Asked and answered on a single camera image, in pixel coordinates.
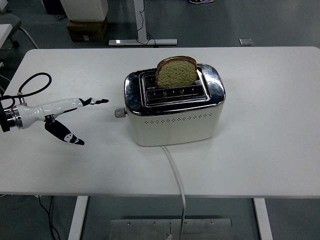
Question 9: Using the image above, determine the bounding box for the white desk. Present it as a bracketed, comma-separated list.
[0, 23, 13, 50]

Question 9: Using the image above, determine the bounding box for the grey office chair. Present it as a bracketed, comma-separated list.
[0, 9, 23, 48]

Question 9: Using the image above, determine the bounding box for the thin black cable on stand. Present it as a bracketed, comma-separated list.
[136, 0, 161, 48]

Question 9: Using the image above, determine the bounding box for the cream chrome toaster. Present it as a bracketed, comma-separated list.
[123, 63, 226, 148]

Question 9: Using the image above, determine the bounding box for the white desk stand leg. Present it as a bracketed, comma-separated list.
[108, 0, 178, 47]

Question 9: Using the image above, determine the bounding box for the grey toaster lever knob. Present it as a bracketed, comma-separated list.
[114, 107, 128, 119]

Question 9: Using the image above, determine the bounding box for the grey floor socket plate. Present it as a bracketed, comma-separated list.
[238, 37, 254, 47]

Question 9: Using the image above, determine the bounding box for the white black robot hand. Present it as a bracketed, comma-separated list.
[16, 96, 110, 146]

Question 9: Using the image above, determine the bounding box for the white power cable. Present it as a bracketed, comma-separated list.
[160, 145, 187, 240]

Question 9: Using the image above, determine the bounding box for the black cable under table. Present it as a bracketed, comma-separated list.
[48, 195, 56, 240]
[37, 195, 62, 240]

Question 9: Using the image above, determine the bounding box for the black box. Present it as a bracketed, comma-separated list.
[41, 0, 66, 15]

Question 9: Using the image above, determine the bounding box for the brown bread slice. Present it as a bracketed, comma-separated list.
[154, 55, 198, 89]

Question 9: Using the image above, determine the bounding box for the white table leg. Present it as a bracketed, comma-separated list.
[252, 197, 274, 240]
[67, 195, 90, 240]

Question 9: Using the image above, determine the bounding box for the brown cardboard box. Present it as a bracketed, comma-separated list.
[66, 16, 109, 43]

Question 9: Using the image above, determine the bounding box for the white cabinet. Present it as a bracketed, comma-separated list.
[59, 0, 110, 22]

